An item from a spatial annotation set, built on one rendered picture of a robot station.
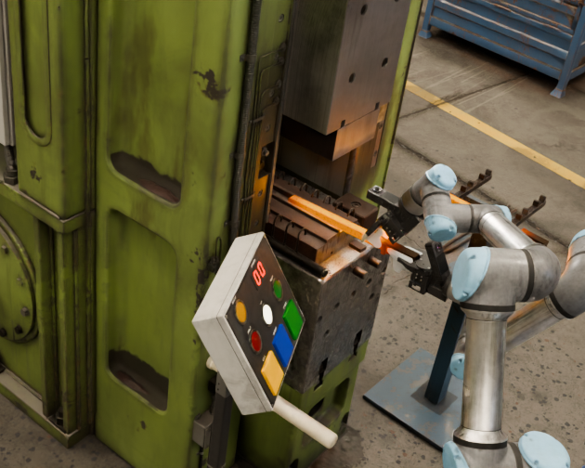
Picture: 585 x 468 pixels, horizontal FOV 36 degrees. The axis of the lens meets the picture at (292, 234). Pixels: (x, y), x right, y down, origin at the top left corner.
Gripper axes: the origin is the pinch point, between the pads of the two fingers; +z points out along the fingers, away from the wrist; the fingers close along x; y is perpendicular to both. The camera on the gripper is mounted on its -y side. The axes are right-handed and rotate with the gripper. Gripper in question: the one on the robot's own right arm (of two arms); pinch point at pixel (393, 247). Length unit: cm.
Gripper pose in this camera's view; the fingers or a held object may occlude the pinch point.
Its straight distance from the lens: 254.7
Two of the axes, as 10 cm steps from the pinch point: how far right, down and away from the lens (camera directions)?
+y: -1.0, 8.2, 5.7
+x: 6.2, -3.9, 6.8
